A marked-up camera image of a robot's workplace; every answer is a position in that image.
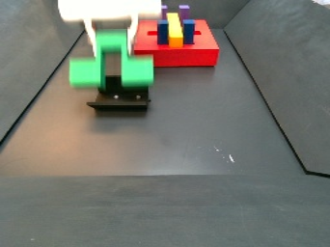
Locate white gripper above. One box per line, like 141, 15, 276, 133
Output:
57, 0, 162, 57

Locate green bridge-shaped object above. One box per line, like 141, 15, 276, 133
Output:
68, 30, 153, 90

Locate black fixture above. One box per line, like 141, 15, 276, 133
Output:
88, 75, 149, 111

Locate red base board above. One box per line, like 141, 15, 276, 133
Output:
132, 19, 220, 68

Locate blue block right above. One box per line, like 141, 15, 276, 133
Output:
157, 19, 168, 44

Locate blue block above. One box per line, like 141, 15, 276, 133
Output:
183, 19, 195, 44
157, 19, 168, 44

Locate purple block right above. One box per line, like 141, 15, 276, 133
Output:
161, 5, 166, 20

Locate purple block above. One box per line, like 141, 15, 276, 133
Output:
161, 5, 166, 20
179, 5, 189, 20

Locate yellow long bar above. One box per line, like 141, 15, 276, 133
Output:
165, 13, 183, 48

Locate blue block left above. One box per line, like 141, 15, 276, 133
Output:
183, 19, 195, 44

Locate purple block left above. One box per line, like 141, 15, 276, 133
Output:
179, 5, 189, 20

